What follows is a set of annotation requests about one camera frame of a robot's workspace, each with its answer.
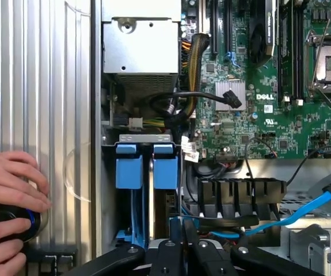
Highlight person's left hand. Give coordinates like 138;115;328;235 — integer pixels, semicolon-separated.
0;151;53;213

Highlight grey metal drive cage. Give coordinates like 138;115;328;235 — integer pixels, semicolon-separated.
280;169;331;276

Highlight open grey PC case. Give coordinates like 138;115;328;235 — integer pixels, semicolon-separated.
90;0;331;276

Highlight blue drive caddies in bay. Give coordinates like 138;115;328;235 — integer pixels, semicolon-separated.
101;132;183;251

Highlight white plastic plug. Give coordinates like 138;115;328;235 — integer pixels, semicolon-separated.
128;117;143;131

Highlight green Dell motherboard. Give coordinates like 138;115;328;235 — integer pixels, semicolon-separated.
179;0;331;160

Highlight silver chipset heat sink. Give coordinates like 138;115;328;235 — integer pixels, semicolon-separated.
214;80;246;112

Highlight grey power supply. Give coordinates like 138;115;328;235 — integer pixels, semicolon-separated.
101;0;183;95

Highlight black RAM slot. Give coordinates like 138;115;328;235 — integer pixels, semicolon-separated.
292;0;299;106
287;0;294;101
298;0;305;106

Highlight black expansion slot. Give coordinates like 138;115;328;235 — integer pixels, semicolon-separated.
209;0;220;56
223;0;233;53

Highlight white expansion slot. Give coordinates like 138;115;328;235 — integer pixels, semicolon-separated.
197;0;208;33

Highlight black finned plastic bracket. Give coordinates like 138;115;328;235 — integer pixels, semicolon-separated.
196;177;287;222

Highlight blue flat data wire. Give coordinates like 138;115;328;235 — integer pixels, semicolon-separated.
244;178;331;238

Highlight small black bracket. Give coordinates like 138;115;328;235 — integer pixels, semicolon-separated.
24;244;78;276

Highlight long thin black cable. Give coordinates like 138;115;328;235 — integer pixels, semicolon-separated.
286;145;331;186

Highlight black wire with angled plug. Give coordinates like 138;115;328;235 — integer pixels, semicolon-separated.
149;89;243;121

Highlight sleeved yellow black wire bundle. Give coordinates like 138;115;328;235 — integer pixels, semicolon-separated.
165;33;211;136

